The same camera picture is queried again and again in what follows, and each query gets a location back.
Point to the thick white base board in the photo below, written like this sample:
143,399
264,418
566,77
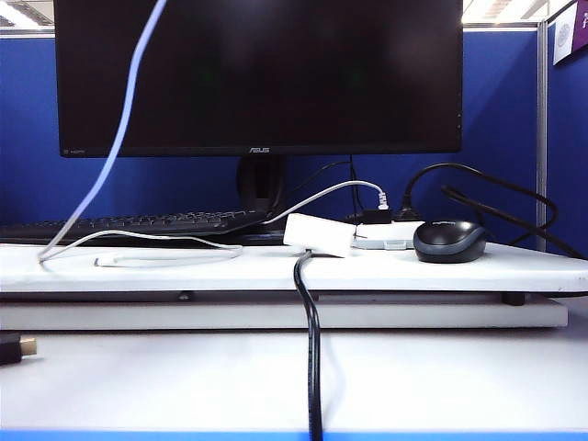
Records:
184,317

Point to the black plugged-in adapter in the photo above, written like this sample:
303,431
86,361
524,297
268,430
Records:
376,217

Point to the large white riser board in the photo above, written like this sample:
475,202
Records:
184,280

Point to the black rubber foot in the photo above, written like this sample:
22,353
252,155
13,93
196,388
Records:
513,299

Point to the white power strip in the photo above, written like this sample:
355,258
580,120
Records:
381,239

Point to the black HDMI plug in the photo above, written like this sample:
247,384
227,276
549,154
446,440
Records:
11,349

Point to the black monitor stand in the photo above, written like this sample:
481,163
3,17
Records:
259,184

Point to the black ASUS computer monitor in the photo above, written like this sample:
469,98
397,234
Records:
275,69

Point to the white 65W charging brick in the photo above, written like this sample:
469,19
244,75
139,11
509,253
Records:
317,234

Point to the silver partition post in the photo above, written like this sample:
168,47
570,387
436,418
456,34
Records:
542,138

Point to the black and grey mouse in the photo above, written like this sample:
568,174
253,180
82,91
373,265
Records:
448,243

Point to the white and purple poster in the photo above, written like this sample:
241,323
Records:
572,37

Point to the black computer keyboard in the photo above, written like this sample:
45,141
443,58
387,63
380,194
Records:
138,225

